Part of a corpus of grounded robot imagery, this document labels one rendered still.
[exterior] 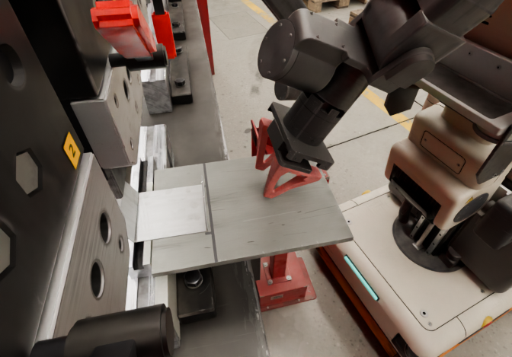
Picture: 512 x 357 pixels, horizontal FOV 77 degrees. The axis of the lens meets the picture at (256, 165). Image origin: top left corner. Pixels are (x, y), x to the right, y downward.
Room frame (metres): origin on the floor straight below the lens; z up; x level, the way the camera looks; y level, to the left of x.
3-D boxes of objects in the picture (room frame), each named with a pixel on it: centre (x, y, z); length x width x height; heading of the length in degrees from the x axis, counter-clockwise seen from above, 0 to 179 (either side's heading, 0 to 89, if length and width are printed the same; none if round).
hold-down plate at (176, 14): (1.26, 0.30, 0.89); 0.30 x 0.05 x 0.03; 11
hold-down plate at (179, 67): (0.87, 0.22, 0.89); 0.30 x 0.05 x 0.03; 11
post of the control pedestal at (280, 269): (0.62, -0.09, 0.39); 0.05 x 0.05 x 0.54; 13
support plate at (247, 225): (0.30, 0.02, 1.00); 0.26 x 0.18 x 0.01; 101
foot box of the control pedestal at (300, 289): (0.63, -0.12, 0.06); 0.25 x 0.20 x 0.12; 103
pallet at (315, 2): (4.50, -0.78, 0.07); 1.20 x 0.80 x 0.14; 23
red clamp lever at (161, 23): (0.43, 0.13, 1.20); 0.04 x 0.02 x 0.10; 101
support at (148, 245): (0.26, 0.15, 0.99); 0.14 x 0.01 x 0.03; 11
